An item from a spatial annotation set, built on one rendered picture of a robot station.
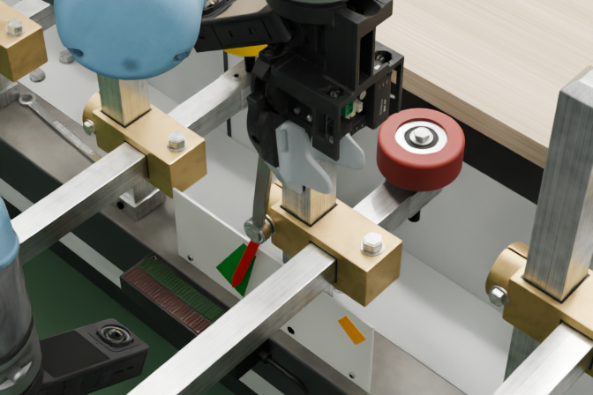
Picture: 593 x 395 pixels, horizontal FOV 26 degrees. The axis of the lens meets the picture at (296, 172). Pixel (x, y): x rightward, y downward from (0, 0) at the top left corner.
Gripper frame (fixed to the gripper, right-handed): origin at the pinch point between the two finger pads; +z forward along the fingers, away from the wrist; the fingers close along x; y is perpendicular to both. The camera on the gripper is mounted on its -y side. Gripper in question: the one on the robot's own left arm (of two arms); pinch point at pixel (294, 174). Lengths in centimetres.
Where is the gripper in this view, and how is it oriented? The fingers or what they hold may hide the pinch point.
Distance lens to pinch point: 100.0
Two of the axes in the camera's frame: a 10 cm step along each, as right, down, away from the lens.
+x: 6.7, -5.2, 5.2
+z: 0.0, 7.1, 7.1
